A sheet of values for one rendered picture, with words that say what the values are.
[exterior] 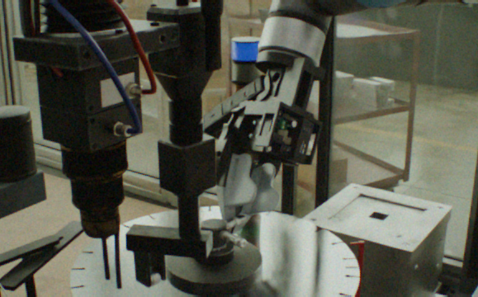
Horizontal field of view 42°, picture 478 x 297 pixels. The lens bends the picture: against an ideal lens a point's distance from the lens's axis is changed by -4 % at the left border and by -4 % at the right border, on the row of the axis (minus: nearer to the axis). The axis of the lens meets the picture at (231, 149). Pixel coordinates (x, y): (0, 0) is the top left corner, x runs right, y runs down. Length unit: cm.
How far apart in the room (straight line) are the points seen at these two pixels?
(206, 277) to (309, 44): 29
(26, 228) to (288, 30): 78
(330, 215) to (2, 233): 67
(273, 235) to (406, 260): 20
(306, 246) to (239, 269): 11
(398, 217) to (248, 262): 35
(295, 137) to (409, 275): 30
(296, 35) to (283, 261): 26
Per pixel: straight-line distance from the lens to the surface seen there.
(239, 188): 73
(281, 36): 75
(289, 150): 72
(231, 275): 71
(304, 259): 76
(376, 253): 93
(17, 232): 134
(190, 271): 72
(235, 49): 95
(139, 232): 66
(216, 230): 71
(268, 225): 84
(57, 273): 116
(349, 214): 100
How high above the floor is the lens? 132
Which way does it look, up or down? 19 degrees down
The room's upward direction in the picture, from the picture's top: 1 degrees counter-clockwise
